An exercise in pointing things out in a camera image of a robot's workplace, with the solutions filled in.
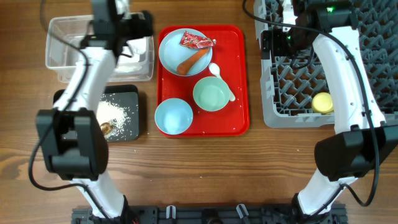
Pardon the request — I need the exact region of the light blue plate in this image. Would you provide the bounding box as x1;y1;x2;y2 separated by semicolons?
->
159;28;213;76

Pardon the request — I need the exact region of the red snack wrapper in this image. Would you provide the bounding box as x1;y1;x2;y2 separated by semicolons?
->
180;31;216;49

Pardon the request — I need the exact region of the orange carrot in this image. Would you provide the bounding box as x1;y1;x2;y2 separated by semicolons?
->
177;48;210;75

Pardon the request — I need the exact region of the yellow cup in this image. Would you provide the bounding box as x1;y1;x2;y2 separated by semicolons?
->
312;92;334;114

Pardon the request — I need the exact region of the white rice pile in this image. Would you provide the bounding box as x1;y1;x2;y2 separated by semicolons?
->
96;101;139;142

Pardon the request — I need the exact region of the mint green bowl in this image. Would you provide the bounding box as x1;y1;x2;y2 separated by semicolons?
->
193;77;231;112

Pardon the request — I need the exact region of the brown food scrap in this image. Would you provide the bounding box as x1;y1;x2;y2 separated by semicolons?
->
100;122;113;136

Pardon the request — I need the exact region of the light blue bowl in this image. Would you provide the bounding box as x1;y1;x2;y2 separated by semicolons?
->
154;98;193;135

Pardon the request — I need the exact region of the white paper napkin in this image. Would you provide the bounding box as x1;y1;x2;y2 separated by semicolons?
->
125;38;147;56

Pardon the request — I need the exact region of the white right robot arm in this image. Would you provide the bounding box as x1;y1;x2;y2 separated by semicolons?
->
249;1;397;223

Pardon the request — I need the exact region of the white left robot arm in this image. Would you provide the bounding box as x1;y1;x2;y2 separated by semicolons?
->
28;1;154;223

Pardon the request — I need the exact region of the grey dishwasher rack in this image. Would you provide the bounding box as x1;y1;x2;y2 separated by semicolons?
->
260;1;397;128

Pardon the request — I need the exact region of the red serving tray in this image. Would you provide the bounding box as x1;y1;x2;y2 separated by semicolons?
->
157;25;250;138

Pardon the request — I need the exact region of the clear plastic bin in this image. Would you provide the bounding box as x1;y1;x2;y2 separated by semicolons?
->
45;15;154;83

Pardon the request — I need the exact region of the black tray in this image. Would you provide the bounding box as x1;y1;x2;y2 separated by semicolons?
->
52;84;141;143

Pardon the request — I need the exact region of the white plastic spoon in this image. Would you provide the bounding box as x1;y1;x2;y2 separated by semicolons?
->
208;62;236;101

